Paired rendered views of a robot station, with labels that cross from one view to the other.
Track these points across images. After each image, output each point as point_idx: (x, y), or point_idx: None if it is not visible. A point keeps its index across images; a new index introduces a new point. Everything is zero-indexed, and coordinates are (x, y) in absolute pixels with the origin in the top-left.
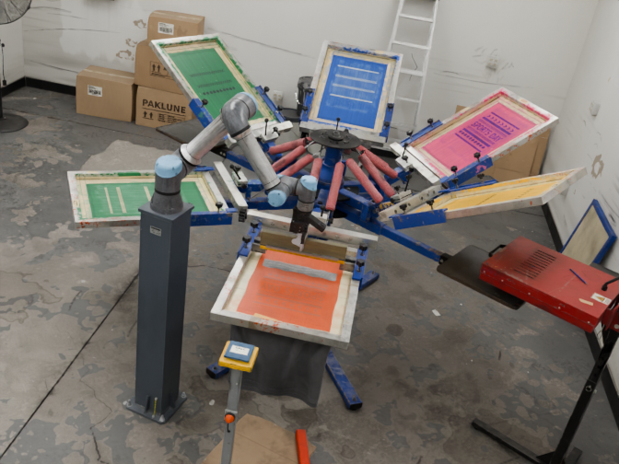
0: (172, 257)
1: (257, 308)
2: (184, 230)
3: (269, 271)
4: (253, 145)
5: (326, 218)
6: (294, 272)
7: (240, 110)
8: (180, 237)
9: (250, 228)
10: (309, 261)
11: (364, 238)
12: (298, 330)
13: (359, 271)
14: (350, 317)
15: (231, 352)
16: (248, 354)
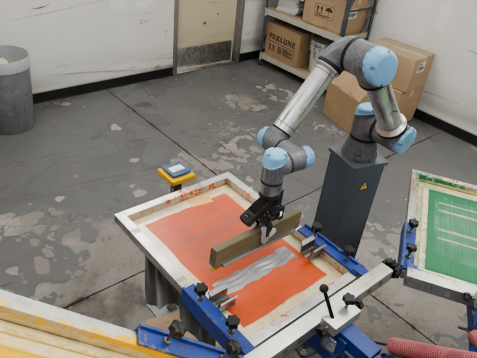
0: (325, 190)
1: (217, 205)
2: (342, 183)
3: (270, 245)
4: (307, 77)
5: (326, 323)
6: (253, 261)
7: (337, 40)
8: (336, 182)
9: (353, 258)
10: (268, 290)
11: (255, 348)
12: (160, 198)
13: (197, 297)
14: (140, 238)
15: (178, 164)
16: (167, 169)
